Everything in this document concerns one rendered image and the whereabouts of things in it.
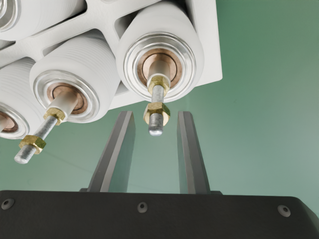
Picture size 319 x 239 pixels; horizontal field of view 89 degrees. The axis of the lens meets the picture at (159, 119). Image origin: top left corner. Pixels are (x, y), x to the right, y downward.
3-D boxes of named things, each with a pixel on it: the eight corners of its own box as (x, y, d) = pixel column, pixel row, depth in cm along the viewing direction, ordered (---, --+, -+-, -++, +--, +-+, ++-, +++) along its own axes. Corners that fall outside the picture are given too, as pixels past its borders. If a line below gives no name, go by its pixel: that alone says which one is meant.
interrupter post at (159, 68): (173, 75, 18) (174, 91, 15) (153, 82, 18) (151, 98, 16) (166, 54, 16) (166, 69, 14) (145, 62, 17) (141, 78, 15)
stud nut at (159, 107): (173, 114, 12) (174, 121, 12) (156, 124, 13) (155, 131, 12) (157, 96, 11) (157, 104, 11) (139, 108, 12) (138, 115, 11)
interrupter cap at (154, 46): (201, 87, 19) (202, 91, 18) (142, 105, 21) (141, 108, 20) (184, 16, 14) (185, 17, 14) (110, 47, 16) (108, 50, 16)
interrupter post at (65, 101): (60, 102, 21) (46, 120, 18) (57, 87, 19) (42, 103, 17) (80, 106, 21) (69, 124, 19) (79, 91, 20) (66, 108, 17)
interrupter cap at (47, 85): (43, 113, 22) (40, 116, 22) (27, 60, 17) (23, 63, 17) (100, 124, 23) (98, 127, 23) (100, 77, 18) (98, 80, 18)
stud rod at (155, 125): (166, 77, 16) (166, 133, 11) (158, 83, 17) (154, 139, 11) (160, 70, 16) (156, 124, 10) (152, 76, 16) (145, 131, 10)
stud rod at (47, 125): (59, 107, 19) (15, 163, 14) (58, 101, 19) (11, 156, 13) (68, 109, 19) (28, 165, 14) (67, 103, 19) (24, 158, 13)
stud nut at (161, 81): (172, 87, 15) (172, 92, 14) (157, 96, 16) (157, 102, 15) (159, 71, 14) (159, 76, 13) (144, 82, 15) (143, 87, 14)
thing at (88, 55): (84, 64, 36) (36, 118, 22) (81, 14, 30) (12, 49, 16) (128, 74, 37) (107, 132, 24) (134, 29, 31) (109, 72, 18)
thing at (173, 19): (193, 43, 32) (212, 93, 19) (148, 59, 35) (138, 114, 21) (180, -15, 26) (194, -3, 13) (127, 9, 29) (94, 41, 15)
